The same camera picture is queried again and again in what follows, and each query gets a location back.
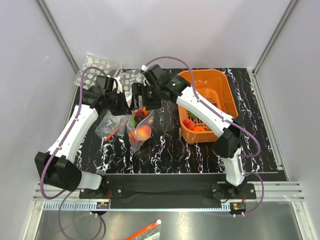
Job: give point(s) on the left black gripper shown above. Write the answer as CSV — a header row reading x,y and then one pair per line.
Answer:
x,y
124,109

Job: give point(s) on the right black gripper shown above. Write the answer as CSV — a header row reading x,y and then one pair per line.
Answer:
x,y
139,89

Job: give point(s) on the dark red strawberry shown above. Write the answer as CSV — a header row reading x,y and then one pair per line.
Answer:
x,y
140,115

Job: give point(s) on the blue zipper clear bag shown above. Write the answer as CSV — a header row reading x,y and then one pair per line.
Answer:
x,y
149,120

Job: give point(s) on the peach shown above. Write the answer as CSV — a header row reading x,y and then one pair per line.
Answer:
x,y
140,134

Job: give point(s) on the orange plastic basket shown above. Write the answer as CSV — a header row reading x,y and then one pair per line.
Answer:
x,y
211,100

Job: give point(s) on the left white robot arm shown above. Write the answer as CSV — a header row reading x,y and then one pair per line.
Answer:
x,y
56,166

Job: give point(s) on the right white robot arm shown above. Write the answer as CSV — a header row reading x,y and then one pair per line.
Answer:
x,y
227,129

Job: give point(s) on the dotted clear bag far left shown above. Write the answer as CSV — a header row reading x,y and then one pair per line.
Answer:
x,y
109,67

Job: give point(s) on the dotted clear bag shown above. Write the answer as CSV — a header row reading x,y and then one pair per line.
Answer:
x,y
130,76
109,67

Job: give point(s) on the dotted clear bag middle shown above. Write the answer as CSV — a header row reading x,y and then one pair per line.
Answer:
x,y
130,76

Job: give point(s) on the red zipper clear bag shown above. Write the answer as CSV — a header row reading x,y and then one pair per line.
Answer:
x,y
111,126

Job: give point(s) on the red zipper bag foreground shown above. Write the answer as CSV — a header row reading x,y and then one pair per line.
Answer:
x,y
150,232

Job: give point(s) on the pink apple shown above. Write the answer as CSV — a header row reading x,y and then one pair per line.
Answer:
x,y
189,124

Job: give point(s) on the orange fruit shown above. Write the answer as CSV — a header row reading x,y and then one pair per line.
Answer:
x,y
199,129

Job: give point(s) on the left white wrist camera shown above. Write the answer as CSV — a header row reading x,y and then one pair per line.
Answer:
x,y
119,85

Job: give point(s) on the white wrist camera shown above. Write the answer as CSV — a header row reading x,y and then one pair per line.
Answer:
x,y
119,85
144,68

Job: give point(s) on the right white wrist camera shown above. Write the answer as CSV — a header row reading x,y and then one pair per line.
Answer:
x,y
144,68

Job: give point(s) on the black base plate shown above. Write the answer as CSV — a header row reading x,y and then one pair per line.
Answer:
x,y
170,191

